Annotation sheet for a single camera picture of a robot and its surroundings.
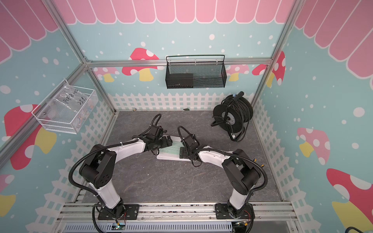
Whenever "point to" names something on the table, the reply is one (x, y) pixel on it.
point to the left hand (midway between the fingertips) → (167, 144)
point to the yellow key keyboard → (171, 158)
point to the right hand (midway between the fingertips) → (186, 153)
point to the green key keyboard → (175, 148)
